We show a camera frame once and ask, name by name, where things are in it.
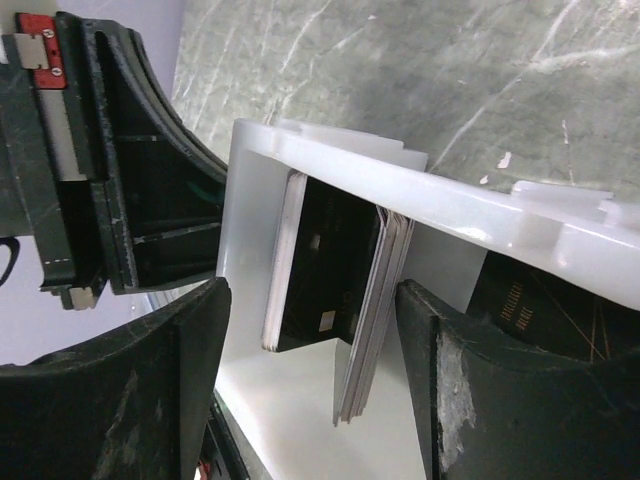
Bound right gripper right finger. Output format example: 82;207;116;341
395;280;639;479

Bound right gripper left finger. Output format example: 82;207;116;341
1;278;231;479

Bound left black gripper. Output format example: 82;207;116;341
1;12;227;310

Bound black VIP card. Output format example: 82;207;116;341
467;252;639;363

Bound cards stack in tray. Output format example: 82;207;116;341
262;172;414;424

